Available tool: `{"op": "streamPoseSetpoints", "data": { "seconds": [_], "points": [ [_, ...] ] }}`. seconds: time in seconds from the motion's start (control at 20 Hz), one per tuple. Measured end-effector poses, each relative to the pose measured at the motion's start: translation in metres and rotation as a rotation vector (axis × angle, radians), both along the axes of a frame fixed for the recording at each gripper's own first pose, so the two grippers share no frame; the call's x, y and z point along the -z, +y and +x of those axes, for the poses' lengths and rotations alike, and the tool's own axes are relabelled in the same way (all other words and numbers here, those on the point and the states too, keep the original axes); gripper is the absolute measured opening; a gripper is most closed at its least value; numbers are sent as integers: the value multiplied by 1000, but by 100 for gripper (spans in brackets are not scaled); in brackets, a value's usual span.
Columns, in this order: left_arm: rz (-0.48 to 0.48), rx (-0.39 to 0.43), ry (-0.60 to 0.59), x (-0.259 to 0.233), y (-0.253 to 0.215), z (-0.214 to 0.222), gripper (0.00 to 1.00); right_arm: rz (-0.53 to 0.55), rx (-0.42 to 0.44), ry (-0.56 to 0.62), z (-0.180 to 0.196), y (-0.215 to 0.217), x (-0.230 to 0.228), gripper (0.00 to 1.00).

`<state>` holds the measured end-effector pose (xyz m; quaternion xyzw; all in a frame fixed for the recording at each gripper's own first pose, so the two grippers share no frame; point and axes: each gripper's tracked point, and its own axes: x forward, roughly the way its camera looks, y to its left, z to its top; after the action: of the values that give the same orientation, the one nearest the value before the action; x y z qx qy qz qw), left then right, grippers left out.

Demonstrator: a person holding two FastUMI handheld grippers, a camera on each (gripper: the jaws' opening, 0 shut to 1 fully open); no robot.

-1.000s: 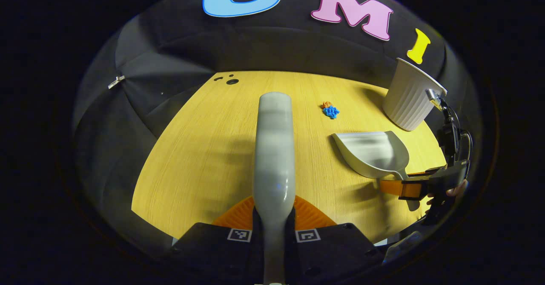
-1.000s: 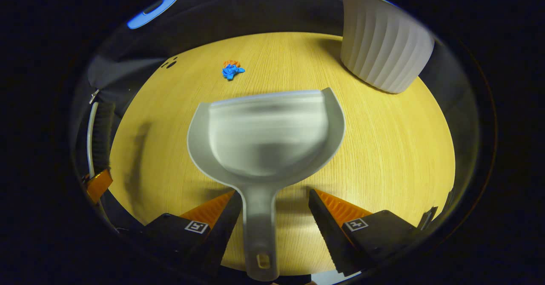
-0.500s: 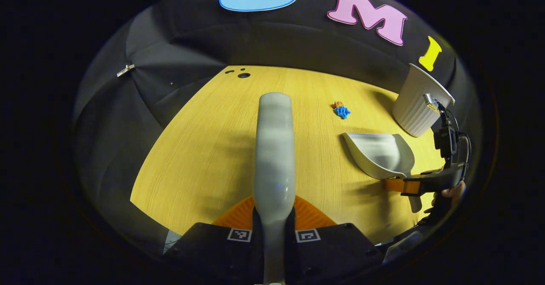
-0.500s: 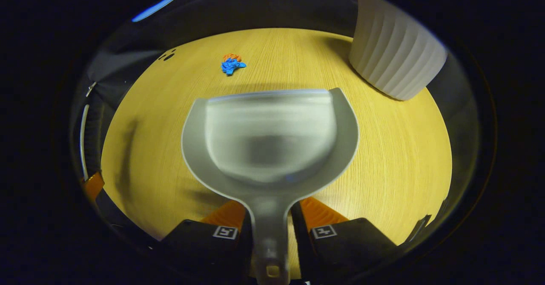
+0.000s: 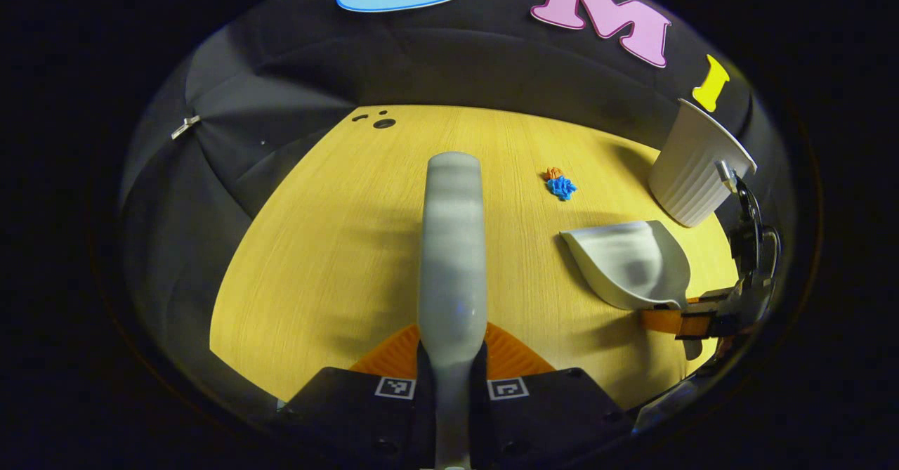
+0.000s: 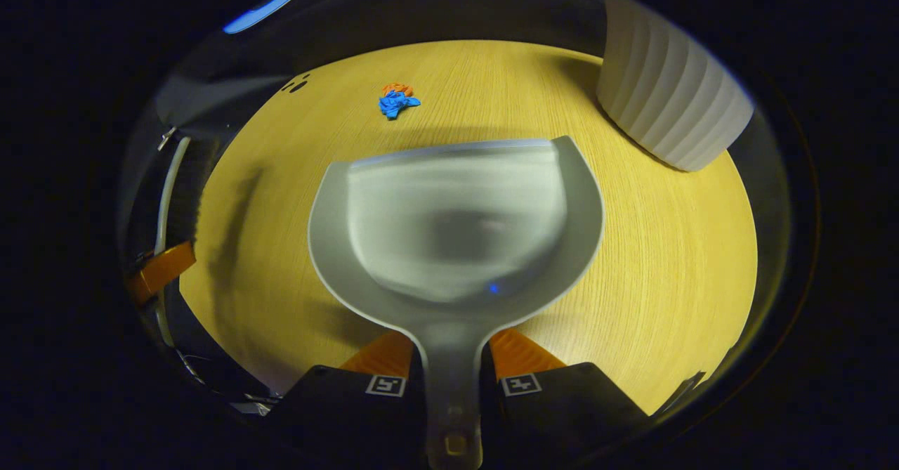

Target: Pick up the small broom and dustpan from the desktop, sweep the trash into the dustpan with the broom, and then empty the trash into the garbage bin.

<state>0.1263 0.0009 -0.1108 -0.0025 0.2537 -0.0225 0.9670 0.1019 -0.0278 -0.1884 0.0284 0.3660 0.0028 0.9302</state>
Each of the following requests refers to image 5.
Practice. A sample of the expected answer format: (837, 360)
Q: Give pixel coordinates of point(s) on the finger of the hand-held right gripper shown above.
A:
(713, 298)
(674, 322)

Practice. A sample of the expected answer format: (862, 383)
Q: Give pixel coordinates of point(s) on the small white broom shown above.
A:
(453, 259)

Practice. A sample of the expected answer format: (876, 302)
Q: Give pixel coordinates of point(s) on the white ribbed garbage bin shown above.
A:
(692, 175)

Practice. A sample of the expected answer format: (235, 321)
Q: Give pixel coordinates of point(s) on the wooden desktop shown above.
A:
(337, 245)

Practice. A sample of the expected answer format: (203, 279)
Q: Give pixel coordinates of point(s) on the blue paper ball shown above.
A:
(562, 188)

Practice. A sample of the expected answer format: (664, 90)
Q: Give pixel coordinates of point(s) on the white plastic dustpan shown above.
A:
(625, 259)

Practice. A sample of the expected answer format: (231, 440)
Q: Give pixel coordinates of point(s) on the white cloth clip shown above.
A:
(185, 127)

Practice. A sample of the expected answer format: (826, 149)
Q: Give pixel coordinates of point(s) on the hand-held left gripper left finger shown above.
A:
(351, 414)

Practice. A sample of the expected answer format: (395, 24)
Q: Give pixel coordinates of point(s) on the orange paper ball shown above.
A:
(553, 173)

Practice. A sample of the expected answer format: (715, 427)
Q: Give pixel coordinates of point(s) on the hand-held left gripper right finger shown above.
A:
(548, 414)

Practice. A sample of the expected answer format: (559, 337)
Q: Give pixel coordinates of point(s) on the black backdrop cloth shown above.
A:
(281, 83)

